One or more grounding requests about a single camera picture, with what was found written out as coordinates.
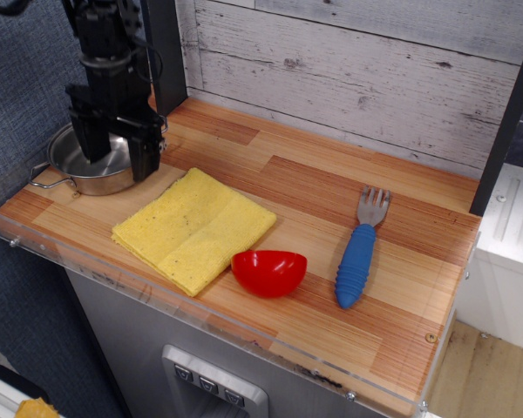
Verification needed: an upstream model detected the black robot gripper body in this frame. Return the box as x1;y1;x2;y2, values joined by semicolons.
65;54;164;139

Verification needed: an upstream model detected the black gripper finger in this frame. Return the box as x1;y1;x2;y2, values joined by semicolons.
70;111;111;164
128;132;166;182

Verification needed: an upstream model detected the stainless steel pot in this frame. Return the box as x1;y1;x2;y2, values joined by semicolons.
29;115;167;196

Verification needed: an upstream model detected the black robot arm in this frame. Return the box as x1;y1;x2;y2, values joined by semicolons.
63;1;164;182

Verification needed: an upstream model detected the yellow folded cloth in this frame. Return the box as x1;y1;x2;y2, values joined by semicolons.
112;168;276;297

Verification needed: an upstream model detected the red plastic bowl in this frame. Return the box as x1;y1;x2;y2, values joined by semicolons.
231;250;308;298

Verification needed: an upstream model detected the grey toy fridge cabinet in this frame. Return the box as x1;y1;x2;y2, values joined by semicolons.
64;267;389;418

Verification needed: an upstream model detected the clear acrylic table guard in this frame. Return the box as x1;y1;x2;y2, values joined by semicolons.
0;99;479;417

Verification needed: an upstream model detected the yellow object bottom left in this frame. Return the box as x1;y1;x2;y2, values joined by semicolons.
14;398;60;418

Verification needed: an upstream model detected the white toy sink unit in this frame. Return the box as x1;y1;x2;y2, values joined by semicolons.
454;164;523;348

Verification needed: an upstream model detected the black vertical post left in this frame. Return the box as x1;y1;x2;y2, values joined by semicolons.
140;0;187;116

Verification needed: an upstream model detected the black vertical post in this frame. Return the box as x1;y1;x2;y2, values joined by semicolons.
469;61;523;216
140;0;187;116

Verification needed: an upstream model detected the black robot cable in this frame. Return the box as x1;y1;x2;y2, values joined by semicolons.
0;0;164;88

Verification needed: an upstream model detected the blue handled metal fork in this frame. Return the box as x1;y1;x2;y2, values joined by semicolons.
335;185;391;309

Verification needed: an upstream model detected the black vertical post right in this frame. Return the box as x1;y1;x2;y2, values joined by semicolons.
469;61;523;216

